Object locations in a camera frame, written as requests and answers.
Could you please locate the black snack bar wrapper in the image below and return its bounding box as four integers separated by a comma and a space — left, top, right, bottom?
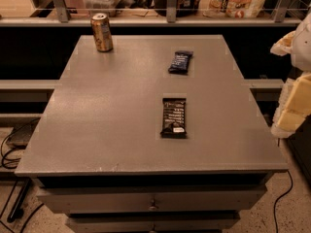
160, 98, 187, 138

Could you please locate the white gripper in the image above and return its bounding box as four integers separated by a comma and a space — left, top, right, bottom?
270, 14, 311, 138

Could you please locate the metal railing shelf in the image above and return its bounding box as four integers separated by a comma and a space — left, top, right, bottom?
0, 0, 310, 27

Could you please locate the orange soda can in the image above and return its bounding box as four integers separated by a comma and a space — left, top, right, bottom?
90, 13, 113, 52

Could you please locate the black floor cables left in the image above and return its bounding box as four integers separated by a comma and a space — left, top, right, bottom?
0, 118, 45, 233

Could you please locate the blue snack bar wrapper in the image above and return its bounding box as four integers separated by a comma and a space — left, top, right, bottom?
168, 50, 193, 74

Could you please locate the grey drawer cabinet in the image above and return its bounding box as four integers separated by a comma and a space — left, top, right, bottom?
17, 36, 287, 233

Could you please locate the black floor cable right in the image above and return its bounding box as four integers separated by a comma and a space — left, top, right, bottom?
272, 170, 294, 233

